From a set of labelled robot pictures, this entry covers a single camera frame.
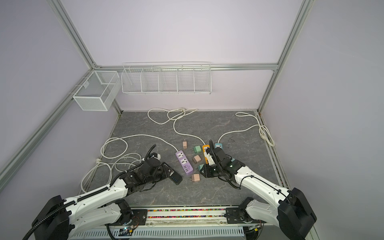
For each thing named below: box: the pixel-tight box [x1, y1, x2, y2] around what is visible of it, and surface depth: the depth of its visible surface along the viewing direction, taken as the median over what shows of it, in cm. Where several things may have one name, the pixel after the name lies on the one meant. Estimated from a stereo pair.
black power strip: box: [162, 162, 183, 186], surface depth 86 cm
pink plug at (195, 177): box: [191, 173, 200, 182], surface depth 86 cm
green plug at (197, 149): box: [193, 145, 202, 153], surface depth 98 cm
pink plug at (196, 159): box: [192, 154, 202, 164], surface depth 93 cm
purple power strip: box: [175, 150, 194, 174], surface depth 93 cm
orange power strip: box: [202, 144, 214, 166], surface depth 77 cm
